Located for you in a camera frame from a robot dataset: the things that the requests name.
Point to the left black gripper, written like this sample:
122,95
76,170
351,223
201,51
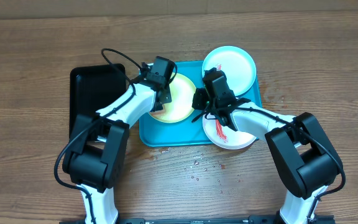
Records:
168,98

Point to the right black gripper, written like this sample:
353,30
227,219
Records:
204,96

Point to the yellow-green rimmed plate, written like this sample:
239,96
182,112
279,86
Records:
182,90

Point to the white plate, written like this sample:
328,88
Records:
224,136

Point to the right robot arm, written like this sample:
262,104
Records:
306,161

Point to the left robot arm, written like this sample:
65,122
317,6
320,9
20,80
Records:
94,155

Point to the teal plastic serving tray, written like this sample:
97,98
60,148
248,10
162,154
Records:
158,134

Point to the black plastic tray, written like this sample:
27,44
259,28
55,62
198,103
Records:
93,88

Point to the light blue rimmed plate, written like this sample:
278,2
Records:
238,66

